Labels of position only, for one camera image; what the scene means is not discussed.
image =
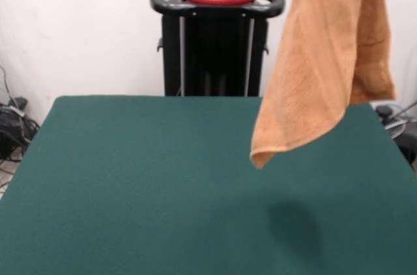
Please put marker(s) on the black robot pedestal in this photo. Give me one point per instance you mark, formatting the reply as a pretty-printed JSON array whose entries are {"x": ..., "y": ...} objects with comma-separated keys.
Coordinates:
[{"x": 215, "y": 53}]

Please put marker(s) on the orange terry towel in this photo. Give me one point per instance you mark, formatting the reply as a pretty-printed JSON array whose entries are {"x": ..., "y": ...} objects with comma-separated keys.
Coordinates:
[{"x": 312, "y": 76}]

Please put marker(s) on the dark green table cloth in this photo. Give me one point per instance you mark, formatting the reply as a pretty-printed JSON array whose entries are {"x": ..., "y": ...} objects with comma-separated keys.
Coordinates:
[{"x": 130, "y": 174}]

